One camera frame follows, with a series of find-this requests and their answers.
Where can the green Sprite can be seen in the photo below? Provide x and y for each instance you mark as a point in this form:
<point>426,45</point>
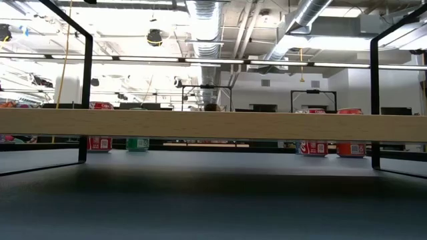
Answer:
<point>137,144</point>

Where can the red Coca-Cola can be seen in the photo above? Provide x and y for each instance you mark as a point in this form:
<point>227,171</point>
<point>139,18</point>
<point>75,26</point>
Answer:
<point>100,145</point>
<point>313,148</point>

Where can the person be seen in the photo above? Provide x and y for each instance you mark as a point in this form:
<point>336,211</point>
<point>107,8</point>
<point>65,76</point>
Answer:
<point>212,107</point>

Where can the black background monitor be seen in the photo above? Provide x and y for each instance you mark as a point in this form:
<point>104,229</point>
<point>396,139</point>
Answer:
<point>156,106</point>
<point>263,108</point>
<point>63,106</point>
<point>396,111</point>

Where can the blue table mat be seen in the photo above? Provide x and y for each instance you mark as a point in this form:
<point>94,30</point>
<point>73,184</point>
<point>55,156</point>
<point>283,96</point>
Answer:
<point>213,200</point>

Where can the red soda can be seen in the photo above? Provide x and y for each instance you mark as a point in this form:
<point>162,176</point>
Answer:
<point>350,150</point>

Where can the wooden shelf with black frame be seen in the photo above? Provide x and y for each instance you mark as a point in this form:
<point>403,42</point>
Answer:
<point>213,125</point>

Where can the black background rig frame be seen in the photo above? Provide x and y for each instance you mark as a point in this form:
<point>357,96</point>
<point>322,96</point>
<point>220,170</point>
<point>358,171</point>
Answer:
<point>207,86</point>
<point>313,91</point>

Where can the white wall vent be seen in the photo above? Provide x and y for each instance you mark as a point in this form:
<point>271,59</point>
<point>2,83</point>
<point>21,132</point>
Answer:
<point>315,84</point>
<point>265,82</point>

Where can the corrugated silver air duct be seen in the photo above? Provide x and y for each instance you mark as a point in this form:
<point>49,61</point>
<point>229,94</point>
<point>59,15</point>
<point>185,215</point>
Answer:
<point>205,33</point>

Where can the smooth silver spiral duct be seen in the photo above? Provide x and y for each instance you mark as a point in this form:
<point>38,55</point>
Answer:
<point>307,13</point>

